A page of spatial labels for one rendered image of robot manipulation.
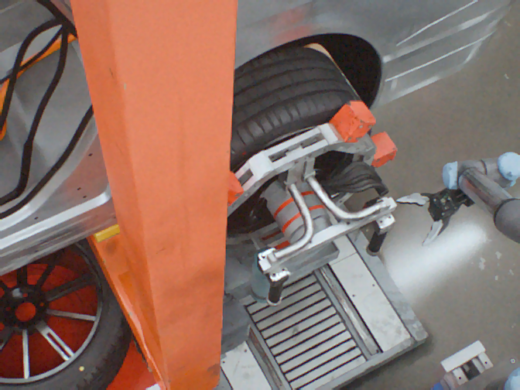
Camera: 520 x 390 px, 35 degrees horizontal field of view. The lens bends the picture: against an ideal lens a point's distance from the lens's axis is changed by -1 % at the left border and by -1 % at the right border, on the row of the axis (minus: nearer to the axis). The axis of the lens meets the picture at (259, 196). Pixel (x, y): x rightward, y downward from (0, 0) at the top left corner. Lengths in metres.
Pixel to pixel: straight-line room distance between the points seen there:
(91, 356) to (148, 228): 1.31
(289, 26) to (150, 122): 1.04
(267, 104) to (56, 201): 0.62
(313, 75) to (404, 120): 1.40
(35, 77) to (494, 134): 2.06
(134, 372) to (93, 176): 0.83
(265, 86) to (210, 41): 1.22
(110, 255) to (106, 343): 0.28
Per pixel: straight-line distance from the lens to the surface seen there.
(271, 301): 2.38
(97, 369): 2.63
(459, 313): 3.33
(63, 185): 2.25
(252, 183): 2.18
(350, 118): 2.25
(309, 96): 2.24
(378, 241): 2.42
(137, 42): 0.96
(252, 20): 2.00
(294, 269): 3.11
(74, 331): 2.92
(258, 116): 2.19
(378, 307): 3.18
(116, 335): 2.65
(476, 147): 3.69
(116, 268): 2.53
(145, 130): 1.11
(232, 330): 2.75
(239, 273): 3.01
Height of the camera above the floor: 3.01
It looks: 62 degrees down
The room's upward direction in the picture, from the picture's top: 7 degrees clockwise
